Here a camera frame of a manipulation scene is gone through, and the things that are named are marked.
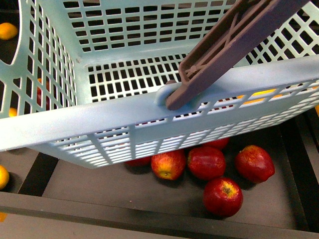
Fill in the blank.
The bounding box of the red apple middle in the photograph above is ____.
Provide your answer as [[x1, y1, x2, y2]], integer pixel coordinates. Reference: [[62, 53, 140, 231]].
[[187, 146, 226, 181]]

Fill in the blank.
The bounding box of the light blue plastic basket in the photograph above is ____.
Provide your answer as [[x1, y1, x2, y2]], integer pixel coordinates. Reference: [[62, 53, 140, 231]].
[[0, 0, 319, 168]]

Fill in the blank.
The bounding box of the red apple right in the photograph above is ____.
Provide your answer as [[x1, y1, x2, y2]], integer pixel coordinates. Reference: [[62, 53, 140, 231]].
[[234, 145, 275, 184]]

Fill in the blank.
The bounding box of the red apple front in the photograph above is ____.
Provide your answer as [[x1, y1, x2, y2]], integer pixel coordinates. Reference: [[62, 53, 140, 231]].
[[203, 177, 243, 218]]

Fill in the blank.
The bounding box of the yellow lemon lower left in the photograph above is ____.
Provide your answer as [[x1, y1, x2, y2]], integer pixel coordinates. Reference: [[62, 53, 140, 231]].
[[0, 165, 9, 190]]

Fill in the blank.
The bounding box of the yellow lemon top left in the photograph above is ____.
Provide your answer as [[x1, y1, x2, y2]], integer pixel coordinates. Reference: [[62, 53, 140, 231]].
[[0, 22, 18, 40]]

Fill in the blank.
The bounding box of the yellow lemon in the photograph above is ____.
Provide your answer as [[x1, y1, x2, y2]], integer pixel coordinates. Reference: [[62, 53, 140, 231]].
[[0, 165, 9, 190], [0, 22, 18, 40]]

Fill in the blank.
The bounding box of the red yellow apple left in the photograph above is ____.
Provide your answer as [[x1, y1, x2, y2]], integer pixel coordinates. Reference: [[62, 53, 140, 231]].
[[151, 149, 186, 180]]

